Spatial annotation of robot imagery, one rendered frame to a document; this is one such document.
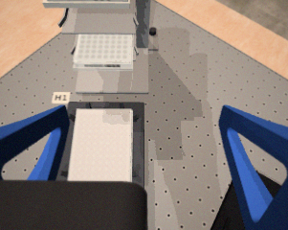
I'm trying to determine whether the grey flat base plate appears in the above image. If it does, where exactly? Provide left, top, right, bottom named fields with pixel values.
left=0, top=0, right=288, bottom=230

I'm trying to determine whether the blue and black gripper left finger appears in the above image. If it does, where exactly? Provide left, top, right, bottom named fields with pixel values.
left=0, top=105, right=70, bottom=180

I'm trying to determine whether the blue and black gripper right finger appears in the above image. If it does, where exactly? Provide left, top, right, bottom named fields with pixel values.
left=218, top=105, right=288, bottom=230

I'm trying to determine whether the grey plate hotel rack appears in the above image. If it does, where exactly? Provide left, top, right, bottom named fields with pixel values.
left=57, top=0, right=150, bottom=94

